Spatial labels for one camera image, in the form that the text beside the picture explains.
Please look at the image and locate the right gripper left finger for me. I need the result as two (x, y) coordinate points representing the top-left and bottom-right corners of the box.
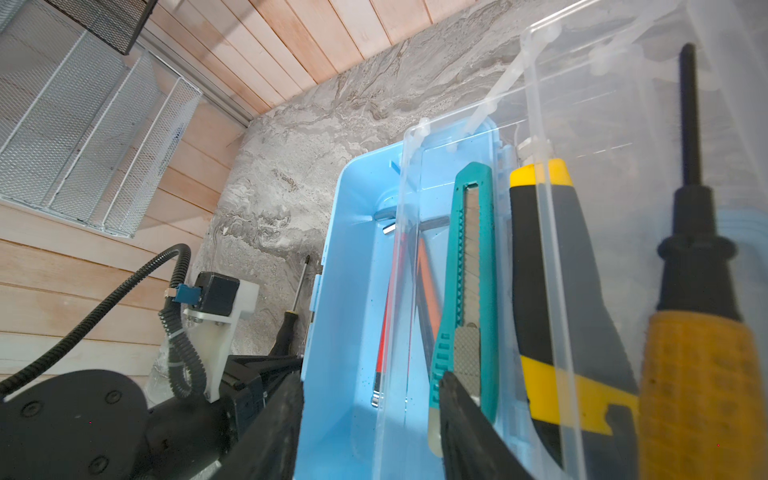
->
(212, 373), (304, 479)

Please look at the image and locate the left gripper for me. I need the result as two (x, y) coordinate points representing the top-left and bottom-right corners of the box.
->
(219, 355), (303, 444)

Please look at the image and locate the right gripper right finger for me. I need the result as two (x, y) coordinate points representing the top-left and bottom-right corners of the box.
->
(439, 372), (532, 480)

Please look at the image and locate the yellow black small screwdriver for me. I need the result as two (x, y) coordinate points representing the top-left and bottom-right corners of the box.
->
(269, 255), (311, 356)

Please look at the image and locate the teal handled tool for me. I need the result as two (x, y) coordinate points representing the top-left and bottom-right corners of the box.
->
(427, 162), (499, 458)

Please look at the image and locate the yellow black utility knife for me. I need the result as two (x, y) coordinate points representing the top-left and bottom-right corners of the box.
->
(509, 159), (638, 479)

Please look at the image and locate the yellow handled screwdriver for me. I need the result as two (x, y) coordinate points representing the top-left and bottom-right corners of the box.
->
(638, 43), (767, 479)

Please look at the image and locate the blue plastic tool box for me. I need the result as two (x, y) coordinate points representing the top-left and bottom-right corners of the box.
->
(295, 1), (767, 479)

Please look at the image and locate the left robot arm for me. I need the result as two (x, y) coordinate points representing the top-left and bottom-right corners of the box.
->
(1, 355), (304, 479)

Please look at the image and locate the black mesh basket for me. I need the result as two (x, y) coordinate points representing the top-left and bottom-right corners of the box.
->
(46, 0), (157, 56)

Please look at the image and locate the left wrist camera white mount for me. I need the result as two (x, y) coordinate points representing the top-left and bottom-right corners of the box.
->
(183, 271), (259, 403)

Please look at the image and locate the black corrugated cable hose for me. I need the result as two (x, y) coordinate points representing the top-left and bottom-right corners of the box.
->
(0, 243), (208, 400)

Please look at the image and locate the white wire mesh shelf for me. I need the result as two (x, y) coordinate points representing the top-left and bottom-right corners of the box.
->
(1, 1), (202, 237)

